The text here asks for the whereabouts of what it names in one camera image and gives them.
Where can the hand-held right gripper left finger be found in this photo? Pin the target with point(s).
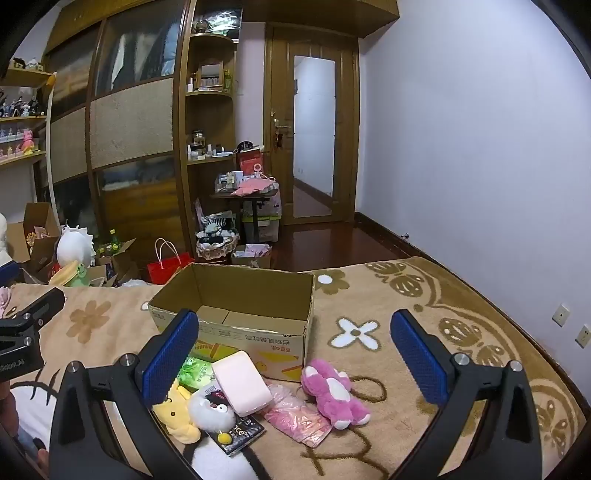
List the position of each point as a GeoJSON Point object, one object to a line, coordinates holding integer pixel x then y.
{"type": "Point", "coordinates": [171, 355]}

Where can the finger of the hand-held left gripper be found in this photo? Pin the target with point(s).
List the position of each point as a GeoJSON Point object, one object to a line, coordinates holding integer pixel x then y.
{"type": "Point", "coordinates": [8, 273]}
{"type": "Point", "coordinates": [44, 302]}

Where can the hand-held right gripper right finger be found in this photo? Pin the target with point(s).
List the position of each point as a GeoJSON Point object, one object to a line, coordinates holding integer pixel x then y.
{"type": "Point", "coordinates": [415, 355]}

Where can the yellow plush toy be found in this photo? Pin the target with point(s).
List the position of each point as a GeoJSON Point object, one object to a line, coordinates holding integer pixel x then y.
{"type": "Point", "coordinates": [178, 415]}

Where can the pink bear plush toy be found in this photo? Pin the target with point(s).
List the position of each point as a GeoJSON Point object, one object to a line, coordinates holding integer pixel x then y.
{"type": "Point", "coordinates": [330, 392]}

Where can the printed cardboard box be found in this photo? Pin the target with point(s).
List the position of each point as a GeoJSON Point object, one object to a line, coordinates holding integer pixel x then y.
{"type": "Point", "coordinates": [277, 344]}

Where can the pink plastic bag package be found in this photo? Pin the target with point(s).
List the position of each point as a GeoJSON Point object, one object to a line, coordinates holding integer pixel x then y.
{"type": "Point", "coordinates": [295, 417]}

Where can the pink fabric item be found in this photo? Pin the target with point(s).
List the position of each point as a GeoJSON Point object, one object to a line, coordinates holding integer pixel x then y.
{"type": "Point", "coordinates": [3, 300]}

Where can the green tissue pack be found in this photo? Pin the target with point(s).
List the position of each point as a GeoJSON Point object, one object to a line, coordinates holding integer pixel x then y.
{"type": "Point", "coordinates": [198, 371]}

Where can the green frog plush toy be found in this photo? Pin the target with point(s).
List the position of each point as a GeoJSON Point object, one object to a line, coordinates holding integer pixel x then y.
{"type": "Point", "coordinates": [76, 274]}

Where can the open brown cardboard box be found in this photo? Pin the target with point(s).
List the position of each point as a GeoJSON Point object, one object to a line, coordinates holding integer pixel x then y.
{"type": "Point", "coordinates": [37, 221]}

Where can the large white plush toy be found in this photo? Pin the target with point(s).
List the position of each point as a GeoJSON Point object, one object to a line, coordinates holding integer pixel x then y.
{"type": "Point", "coordinates": [76, 247]}

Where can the red paper gift bag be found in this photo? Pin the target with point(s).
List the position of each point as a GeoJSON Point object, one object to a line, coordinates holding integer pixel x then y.
{"type": "Point", "coordinates": [164, 272]}

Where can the cardboard box with bottles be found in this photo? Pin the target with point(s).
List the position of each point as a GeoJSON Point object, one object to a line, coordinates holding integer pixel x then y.
{"type": "Point", "coordinates": [117, 261]}

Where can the basket with striped plush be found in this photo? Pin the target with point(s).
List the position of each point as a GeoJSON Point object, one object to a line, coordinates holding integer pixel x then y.
{"type": "Point", "coordinates": [217, 240]}

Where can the small box of pink items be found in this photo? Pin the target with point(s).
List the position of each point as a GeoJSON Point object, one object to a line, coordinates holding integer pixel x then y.
{"type": "Point", "coordinates": [251, 256]}

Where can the clear plastic storage box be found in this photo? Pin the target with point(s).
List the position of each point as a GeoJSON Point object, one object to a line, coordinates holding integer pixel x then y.
{"type": "Point", "coordinates": [268, 221]}

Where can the small dark side table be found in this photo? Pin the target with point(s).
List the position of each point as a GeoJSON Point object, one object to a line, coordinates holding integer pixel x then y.
{"type": "Point", "coordinates": [240, 196]}

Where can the pink cloth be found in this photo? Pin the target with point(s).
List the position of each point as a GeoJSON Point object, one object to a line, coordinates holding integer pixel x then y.
{"type": "Point", "coordinates": [254, 186]}

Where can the wooden wardrobe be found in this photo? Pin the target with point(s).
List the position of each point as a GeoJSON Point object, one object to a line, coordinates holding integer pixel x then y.
{"type": "Point", "coordinates": [129, 124]}

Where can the wooden door with glass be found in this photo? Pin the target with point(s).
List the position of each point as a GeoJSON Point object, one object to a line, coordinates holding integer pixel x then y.
{"type": "Point", "coordinates": [277, 184]}

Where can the red box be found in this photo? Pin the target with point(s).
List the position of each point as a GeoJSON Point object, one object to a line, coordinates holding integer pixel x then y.
{"type": "Point", "coordinates": [250, 164]}

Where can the wooden corner shelf unit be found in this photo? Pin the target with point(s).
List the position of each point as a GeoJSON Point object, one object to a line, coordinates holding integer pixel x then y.
{"type": "Point", "coordinates": [210, 94]}

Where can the wooden overhead cabinet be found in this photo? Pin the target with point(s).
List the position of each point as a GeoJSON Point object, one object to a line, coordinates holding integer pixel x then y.
{"type": "Point", "coordinates": [318, 14]}

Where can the white wall socket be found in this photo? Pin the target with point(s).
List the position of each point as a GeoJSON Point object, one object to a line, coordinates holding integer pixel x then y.
{"type": "Point", "coordinates": [561, 314]}
{"type": "Point", "coordinates": [583, 337]}

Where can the wall shelves with figurines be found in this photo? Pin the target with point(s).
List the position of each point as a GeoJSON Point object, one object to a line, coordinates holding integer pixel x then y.
{"type": "Point", "coordinates": [23, 120]}

